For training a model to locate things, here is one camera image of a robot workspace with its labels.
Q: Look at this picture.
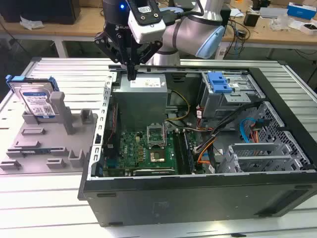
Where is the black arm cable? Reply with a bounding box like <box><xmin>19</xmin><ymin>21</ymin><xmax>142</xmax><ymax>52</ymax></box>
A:
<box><xmin>167</xmin><ymin>0</ymin><xmax>205</xmax><ymax>25</ymax></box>

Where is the large black box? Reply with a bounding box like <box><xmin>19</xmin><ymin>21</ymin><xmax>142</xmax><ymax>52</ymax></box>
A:
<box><xmin>0</xmin><ymin>0</ymin><xmax>81</xmax><ymax>25</ymax></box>

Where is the silver power supply unit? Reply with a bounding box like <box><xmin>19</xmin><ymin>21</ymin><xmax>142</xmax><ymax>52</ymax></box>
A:
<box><xmin>112</xmin><ymin>73</ymin><xmax>171</xmax><ymax>129</ymax></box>

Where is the orange black wire bundle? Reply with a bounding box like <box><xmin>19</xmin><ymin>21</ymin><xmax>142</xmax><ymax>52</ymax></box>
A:
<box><xmin>194</xmin><ymin>135</ymin><xmax>218</xmax><ymax>166</ymax></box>

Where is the blue cardboard box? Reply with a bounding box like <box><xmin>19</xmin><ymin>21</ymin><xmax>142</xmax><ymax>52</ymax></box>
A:
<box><xmin>287</xmin><ymin>1</ymin><xmax>317</xmax><ymax>21</ymax></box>

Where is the black graphics card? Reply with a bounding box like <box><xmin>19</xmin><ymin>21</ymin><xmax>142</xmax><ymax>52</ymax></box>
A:
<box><xmin>132</xmin><ymin>168</ymin><xmax>175</xmax><ymax>177</ymax></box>

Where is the red black wire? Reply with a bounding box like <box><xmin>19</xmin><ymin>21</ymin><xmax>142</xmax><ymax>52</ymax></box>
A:
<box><xmin>105</xmin><ymin>103</ymin><xmax>119</xmax><ymax>149</ymax></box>

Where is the black RAM slot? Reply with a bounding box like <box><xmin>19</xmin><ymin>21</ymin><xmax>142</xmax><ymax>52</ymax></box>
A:
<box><xmin>172</xmin><ymin>128</ymin><xmax>186</xmax><ymax>174</ymax></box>

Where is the white open box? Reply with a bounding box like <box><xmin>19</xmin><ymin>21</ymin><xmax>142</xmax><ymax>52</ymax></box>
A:
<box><xmin>298</xmin><ymin>20</ymin><xmax>317</xmax><ymax>36</ymax></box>

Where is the black PC case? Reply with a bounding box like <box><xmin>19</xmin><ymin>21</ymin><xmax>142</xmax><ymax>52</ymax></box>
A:
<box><xmin>78</xmin><ymin>60</ymin><xmax>317</xmax><ymax>228</ymax></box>

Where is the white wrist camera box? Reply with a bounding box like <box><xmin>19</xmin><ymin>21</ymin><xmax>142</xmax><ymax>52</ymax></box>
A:
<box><xmin>127</xmin><ymin>0</ymin><xmax>166</xmax><ymax>45</ymax></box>

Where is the wooden desk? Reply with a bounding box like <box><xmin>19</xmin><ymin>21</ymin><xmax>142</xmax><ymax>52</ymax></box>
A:
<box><xmin>0</xmin><ymin>4</ymin><xmax>317</xmax><ymax>47</ymax></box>

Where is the crumpled white paper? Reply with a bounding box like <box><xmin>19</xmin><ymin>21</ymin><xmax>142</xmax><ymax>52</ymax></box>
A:
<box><xmin>19</xmin><ymin>16</ymin><xmax>45</xmax><ymax>31</ymax></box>

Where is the small black box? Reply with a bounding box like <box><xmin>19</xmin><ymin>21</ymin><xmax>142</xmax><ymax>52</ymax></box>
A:
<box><xmin>244</xmin><ymin>11</ymin><xmax>261</xmax><ymax>27</ymax></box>

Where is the grey parts rack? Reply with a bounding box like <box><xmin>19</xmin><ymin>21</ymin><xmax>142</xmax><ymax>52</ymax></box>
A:
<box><xmin>0</xmin><ymin>91</ymin><xmax>99</xmax><ymax>174</ymax></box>

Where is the metal socket cover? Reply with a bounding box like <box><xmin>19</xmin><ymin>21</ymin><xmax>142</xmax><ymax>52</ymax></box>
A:
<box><xmin>147</xmin><ymin>122</ymin><xmax>166</xmax><ymax>149</ymax></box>

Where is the blue plastic latch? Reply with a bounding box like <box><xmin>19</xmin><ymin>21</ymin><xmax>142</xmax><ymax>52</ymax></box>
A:
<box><xmin>207</xmin><ymin>71</ymin><xmax>235</xmax><ymax>94</ymax></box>

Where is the yellow black wire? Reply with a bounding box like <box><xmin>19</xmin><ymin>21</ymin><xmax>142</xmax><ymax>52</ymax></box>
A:
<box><xmin>164</xmin><ymin>90</ymin><xmax>191</xmax><ymax>122</ymax></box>

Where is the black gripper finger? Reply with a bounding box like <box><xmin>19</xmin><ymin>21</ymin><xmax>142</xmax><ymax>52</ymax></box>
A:
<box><xmin>93</xmin><ymin>31</ymin><xmax>134</xmax><ymax>81</ymax></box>
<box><xmin>132</xmin><ymin>41</ymin><xmax>163</xmax><ymax>81</ymax></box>

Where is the flat grey box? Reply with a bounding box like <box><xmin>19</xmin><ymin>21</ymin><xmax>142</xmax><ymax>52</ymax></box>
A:
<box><xmin>259</xmin><ymin>6</ymin><xmax>289</xmax><ymax>18</ymax></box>

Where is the hard disk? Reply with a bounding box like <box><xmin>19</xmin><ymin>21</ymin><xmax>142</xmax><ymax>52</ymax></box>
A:
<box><xmin>5</xmin><ymin>75</ymin><xmax>60</xmax><ymax>119</ymax></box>

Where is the metal disk bay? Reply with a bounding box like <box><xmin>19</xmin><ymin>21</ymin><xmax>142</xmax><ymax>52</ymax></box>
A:
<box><xmin>217</xmin><ymin>142</ymin><xmax>310</xmax><ymax>173</ymax></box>

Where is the black speaker box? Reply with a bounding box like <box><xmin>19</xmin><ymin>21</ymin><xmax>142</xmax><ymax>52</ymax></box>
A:
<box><xmin>219</xmin><ymin>4</ymin><xmax>231</xmax><ymax>27</ymax></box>

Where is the clear plastic bag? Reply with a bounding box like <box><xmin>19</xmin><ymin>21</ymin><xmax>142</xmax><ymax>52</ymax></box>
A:
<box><xmin>269</xmin><ymin>14</ymin><xmax>291</xmax><ymax>32</ymax></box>

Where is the blue RAM stick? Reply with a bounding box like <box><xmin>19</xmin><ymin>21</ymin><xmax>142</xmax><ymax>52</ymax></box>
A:
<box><xmin>21</xmin><ymin>148</ymin><xmax>53</xmax><ymax>154</ymax></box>

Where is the black cable bundle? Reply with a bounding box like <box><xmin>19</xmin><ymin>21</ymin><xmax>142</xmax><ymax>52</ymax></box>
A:
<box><xmin>209</xmin><ymin>101</ymin><xmax>263</xmax><ymax>139</ymax></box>

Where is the blue wire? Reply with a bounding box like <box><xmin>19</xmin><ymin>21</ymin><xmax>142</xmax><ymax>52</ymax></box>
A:
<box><xmin>239</xmin><ymin>118</ymin><xmax>270</xmax><ymax>144</ymax></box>

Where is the RAM stick with black chips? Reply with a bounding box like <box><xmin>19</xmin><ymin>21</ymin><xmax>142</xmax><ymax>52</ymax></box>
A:
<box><xmin>183</xmin><ymin>130</ymin><xmax>194</xmax><ymax>172</ymax></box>

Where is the metal drive cage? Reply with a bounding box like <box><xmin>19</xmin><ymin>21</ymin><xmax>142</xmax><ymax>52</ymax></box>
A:
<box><xmin>199</xmin><ymin>70</ymin><xmax>263</xmax><ymax>124</ymax></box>

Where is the green motherboard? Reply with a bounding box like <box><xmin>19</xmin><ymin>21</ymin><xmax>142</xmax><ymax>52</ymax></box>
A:
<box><xmin>106</xmin><ymin>113</ymin><xmax>206</xmax><ymax>177</ymax></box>

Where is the CPU socket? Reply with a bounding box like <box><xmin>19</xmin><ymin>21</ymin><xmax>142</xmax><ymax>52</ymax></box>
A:
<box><xmin>150</xmin><ymin>150</ymin><xmax>166</xmax><ymax>164</ymax></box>

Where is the white connector wire bundle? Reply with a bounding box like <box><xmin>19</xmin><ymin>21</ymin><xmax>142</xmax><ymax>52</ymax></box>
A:
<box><xmin>195</xmin><ymin>105</ymin><xmax>213</xmax><ymax>132</ymax></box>

